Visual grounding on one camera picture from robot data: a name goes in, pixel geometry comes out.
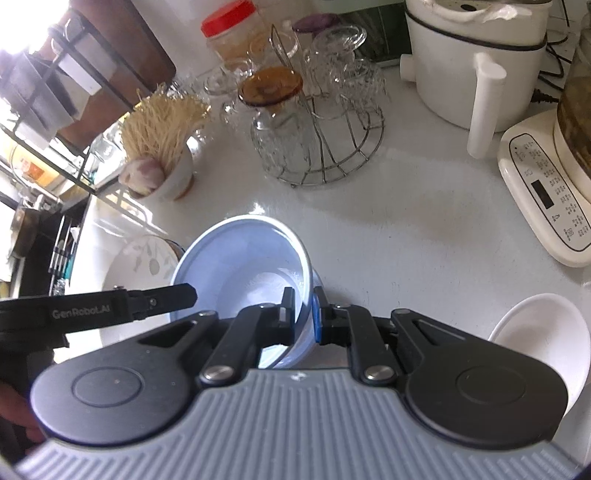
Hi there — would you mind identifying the glass kettle with tea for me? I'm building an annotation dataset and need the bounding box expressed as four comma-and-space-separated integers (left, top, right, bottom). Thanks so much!
554, 27, 591, 201

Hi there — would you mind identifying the red lid plastic jar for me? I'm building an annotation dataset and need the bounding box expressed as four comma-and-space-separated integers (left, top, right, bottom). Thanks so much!
200, 0, 267, 61

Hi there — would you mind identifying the white pot with handle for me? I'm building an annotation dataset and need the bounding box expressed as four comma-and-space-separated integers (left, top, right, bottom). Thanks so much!
400, 1, 551, 159

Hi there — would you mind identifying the plain white bowl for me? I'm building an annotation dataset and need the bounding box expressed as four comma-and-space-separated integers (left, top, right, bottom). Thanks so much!
489, 293, 590, 410

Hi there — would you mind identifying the dark shelf frame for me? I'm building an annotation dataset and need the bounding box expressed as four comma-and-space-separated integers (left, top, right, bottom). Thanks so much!
0, 0, 177, 195

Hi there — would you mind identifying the amber glass cup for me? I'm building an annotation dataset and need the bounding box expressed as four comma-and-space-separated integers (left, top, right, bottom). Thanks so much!
238, 66, 304, 113

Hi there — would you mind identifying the left hand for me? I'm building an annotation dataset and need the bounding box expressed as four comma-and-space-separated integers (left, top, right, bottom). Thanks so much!
0, 383, 45, 444

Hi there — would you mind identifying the light blue bowl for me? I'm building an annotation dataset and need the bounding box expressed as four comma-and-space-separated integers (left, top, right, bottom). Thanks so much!
259, 313, 315, 368
169, 214, 322, 341

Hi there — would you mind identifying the leaf pattern plate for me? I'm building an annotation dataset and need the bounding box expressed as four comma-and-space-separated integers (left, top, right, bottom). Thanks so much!
102, 235, 184, 290

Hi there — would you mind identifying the dry yellow noodle bundle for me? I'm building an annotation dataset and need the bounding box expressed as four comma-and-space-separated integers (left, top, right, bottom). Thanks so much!
121, 84, 211, 176

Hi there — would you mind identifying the white bowl with noodles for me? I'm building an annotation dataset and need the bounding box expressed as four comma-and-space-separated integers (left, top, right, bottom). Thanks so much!
121, 147, 193, 204

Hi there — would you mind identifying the wire glass rack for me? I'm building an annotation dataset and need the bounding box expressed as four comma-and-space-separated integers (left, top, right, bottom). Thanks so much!
197, 22, 389, 188

